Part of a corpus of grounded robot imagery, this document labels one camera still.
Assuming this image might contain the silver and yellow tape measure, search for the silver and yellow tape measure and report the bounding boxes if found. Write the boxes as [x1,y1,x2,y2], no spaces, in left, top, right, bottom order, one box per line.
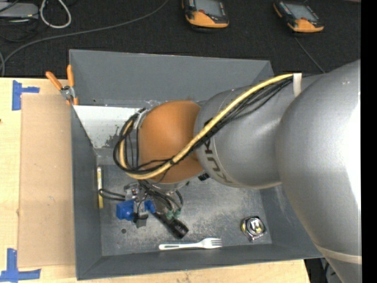
[239,215,269,243]

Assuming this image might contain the blue plastic block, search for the blue plastic block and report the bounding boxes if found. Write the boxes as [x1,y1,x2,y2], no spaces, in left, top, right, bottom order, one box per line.
[115,198,157,221]

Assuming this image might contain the white plastic fork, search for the white plastic fork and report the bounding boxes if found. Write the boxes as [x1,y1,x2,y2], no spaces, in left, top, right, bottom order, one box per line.
[158,237,223,251]

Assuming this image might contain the yellow and white flat stick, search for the yellow and white flat stick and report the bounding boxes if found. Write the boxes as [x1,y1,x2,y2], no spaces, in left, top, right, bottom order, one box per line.
[96,166,104,209]

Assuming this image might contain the brown cardboard board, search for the brown cardboard board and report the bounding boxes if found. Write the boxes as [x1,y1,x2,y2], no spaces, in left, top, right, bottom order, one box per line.
[16,93,76,269]

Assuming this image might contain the grey metal bin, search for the grey metal bin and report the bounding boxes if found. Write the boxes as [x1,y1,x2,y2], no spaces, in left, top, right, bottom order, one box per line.
[68,49,325,281]

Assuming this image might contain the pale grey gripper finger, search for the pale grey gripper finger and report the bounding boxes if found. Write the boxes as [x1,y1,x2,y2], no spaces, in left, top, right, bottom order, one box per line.
[124,185,140,202]
[133,201,148,229]

